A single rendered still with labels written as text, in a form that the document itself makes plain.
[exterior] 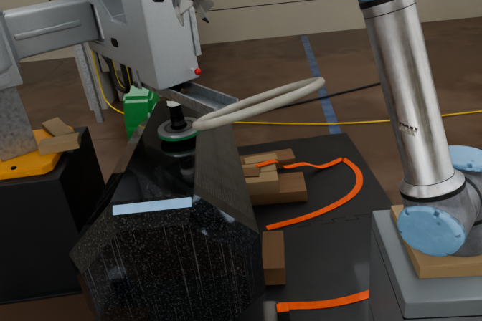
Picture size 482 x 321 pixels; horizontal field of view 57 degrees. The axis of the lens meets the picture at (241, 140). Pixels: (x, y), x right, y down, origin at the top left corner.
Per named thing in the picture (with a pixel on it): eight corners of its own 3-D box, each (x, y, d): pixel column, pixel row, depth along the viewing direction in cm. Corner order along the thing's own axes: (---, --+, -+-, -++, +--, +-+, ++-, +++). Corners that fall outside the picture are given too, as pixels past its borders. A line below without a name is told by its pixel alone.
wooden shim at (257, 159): (245, 165, 333) (245, 164, 332) (243, 159, 342) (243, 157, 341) (277, 160, 334) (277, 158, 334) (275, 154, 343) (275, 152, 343)
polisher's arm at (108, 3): (94, 68, 261) (69, -19, 238) (130, 57, 272) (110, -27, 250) (150, 98, 207) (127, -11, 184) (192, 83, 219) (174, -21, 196)
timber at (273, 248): (285, 284, 235) (284, 268, 229) (263, 285, 236) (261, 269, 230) (284, 246, 261) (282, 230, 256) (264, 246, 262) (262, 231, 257)
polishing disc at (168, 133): (174, 117, 232) (173, 115, 232) (209, 121, 222) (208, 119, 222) (149, 135, 216) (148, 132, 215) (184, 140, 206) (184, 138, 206)
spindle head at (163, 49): (126, 80, 222) (104, -12, 201) (164, 68, 233) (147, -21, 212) (160, 97, 196) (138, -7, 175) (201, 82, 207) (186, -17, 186)
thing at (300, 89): (172, 135, 165) (169, 128, 165) (271, 94, 190) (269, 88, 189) (239, 125, 123) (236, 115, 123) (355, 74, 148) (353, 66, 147)
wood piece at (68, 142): (40, 156, 230) (36, 147, 228) (43, 147, 239) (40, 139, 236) (79, 148, 233) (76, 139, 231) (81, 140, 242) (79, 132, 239)
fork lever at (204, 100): (133, 87, 223) (130, 78, 221) (166, 77, 232) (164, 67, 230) (207, 122, 171) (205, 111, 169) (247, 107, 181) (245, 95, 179)
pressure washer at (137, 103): (140, 140, 411) (118, 49, 371) (176, 140, 404) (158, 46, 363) (125, 160, 381) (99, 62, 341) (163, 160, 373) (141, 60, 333)
